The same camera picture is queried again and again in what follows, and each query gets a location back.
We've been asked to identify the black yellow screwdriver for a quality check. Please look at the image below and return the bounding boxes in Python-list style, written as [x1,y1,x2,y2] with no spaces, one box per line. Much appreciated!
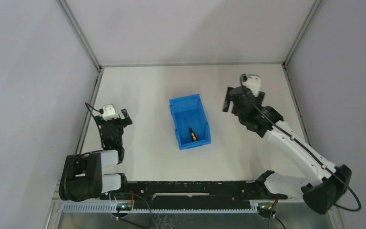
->
[184,117,197,142]

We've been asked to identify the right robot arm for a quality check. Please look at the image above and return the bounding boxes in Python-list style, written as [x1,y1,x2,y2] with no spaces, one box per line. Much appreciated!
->
[223,86,352,215]

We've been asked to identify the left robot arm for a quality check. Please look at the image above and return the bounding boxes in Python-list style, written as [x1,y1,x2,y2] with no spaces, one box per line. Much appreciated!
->
[59,109,132,202]

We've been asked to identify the blue plastic storage bin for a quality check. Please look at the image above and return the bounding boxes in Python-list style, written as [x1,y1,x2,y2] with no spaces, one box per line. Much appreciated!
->
[169,94,211,150]

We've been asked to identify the left small circuit board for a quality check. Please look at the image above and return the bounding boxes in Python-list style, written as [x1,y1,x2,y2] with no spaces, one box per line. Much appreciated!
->
[116,203,132,211]

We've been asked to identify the small circuit board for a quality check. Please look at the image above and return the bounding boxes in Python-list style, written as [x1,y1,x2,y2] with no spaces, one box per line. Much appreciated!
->
[257,205,276,219]
[116,203,132,211]

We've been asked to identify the right small circuit board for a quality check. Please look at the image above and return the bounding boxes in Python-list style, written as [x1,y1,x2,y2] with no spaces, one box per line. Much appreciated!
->
[257,205,276,219]

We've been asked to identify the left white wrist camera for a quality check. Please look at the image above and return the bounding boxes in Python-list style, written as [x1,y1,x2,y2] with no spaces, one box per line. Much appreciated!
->
[102,104,119,121]

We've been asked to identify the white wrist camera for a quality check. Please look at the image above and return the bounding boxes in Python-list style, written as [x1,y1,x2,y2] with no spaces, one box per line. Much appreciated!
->
[240,73,262,97]
[102,104,119,121]

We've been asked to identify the left black cable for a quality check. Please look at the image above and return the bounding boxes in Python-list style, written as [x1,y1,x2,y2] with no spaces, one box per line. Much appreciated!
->
[84,102,105,149]

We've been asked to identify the black cable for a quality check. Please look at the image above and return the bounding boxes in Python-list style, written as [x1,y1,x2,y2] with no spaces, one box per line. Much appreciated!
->
[240,73,362,212]
[84,102,105,149]

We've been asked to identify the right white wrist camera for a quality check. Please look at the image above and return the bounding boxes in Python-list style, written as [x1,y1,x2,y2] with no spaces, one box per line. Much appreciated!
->
[240,73,262,97]

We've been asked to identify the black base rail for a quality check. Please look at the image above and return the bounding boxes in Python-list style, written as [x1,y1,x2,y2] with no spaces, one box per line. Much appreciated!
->
[99,181,288,208]

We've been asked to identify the white slotted cable duct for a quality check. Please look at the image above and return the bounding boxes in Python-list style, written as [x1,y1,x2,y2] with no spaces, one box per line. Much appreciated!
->
[61,202,258,214]

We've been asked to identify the right black cable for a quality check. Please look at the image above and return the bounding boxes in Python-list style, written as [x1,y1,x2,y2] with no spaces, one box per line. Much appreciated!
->
[240,73,362,212]

